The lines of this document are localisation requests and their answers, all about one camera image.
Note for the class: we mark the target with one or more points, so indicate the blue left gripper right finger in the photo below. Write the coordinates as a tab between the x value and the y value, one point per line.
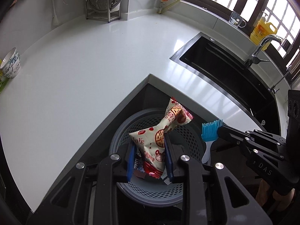
168	157

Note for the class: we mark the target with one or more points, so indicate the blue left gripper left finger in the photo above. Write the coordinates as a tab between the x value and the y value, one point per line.
131	162

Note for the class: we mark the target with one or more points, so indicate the red patterned snack wrapper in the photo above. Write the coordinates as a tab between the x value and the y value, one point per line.
151	142

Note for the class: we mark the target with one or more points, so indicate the blue silicone basting brush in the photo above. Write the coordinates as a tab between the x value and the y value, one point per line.
209	135

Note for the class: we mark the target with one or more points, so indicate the grey perforated trash bin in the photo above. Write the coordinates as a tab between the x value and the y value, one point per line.
150	191

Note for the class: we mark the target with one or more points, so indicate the chrome kitchen faucet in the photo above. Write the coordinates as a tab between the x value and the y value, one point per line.
253	58

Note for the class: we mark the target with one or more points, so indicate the black kitchen sink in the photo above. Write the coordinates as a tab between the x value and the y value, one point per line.
217	65

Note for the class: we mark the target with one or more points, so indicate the yellow oil bottle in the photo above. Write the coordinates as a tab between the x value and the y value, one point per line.
262	29

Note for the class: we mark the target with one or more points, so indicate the glass mug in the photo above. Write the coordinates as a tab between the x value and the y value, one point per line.
236	20

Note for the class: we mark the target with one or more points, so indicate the yellow green snack packet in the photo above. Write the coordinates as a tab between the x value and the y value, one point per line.
3	81

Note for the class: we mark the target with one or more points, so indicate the stacked white patterned bowls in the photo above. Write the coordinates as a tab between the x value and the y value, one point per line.
10	65

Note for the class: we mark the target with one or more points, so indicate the metal dish rack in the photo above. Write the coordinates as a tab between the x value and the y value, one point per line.
101	10

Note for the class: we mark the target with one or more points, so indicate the white hanging brush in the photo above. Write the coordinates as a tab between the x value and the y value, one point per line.
55	21

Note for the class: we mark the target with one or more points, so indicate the window frame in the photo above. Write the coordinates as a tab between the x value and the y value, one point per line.
281	13

